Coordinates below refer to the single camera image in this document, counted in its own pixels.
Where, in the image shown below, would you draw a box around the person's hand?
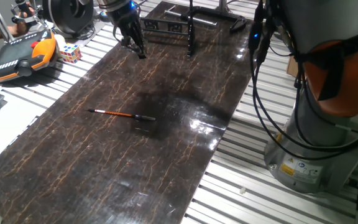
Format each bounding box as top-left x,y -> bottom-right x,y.
0,6 -> 35,40

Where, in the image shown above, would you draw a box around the black round spool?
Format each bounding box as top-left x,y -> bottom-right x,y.
42,0 -> 95,36

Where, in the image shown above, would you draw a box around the thin black cable loop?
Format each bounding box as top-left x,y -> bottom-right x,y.
78,24 -> 107,41

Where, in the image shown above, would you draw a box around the black cable with lit plug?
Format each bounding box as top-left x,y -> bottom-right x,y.
247,0 -> 358,161

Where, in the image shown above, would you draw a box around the Rubik's cube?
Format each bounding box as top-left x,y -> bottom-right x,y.
60,43 -> 83,64

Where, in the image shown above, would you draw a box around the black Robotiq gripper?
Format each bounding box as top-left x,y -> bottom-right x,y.
106,1 -> 147,60

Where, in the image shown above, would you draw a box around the orange grey teach pendant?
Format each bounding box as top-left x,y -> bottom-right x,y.
0,30 -> 58,84

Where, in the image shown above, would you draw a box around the dark marble pattern mat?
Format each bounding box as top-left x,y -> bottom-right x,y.
0,1 -> 255,224

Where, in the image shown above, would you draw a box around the black strap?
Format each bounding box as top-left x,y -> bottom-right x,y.
293,30 -> 358,101

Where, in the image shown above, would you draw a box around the brown cardboard box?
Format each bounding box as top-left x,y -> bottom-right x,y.
286,55 -> 300,78

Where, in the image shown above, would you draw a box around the silver threaded rod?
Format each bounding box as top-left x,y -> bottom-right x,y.
164,9 -> 218,27

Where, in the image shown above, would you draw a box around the silver metal column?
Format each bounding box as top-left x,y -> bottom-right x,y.
218,0 -> 232,13

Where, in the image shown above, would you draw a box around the black handheld controller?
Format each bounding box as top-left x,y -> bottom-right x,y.
10,0 -> 39,26

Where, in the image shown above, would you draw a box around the white round object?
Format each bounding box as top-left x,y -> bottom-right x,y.
53,33 -> 67,47

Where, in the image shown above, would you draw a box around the black pen rack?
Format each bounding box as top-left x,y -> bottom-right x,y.
140,0 -> 196,58

